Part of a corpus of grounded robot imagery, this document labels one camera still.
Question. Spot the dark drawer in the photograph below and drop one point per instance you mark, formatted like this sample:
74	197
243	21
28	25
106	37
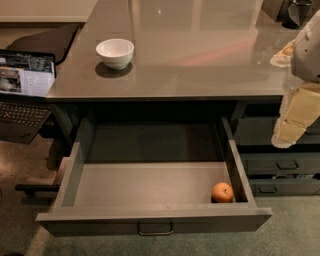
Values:
284	187
259	131
281	163

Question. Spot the dark upper right drawer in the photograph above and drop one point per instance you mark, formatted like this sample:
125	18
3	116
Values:
259	131

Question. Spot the open black laptop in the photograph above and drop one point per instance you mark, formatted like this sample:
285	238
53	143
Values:
25	79

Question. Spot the black chair base leg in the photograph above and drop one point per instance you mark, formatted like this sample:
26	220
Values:
30	189

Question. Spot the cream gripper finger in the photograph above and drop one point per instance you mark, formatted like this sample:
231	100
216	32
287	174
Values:
282	59
300	108

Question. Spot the orange round fruit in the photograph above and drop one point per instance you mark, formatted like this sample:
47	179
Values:
222	192

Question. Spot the dark container on counter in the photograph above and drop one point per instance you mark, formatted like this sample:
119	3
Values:
291	13

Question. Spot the metal drawer handle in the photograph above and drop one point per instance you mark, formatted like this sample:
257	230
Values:
155	229

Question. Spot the open grey top drawer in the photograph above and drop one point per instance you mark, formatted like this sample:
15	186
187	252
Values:
120	175

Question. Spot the dark middle right drawer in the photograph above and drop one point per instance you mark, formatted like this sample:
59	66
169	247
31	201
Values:
281	163

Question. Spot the white ceramic bowl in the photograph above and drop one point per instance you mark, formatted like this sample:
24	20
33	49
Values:
115	53

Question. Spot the dark lower right drawer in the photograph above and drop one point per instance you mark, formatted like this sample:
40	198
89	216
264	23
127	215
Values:
284	187

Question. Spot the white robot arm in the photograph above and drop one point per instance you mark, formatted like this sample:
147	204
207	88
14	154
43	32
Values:
305	61

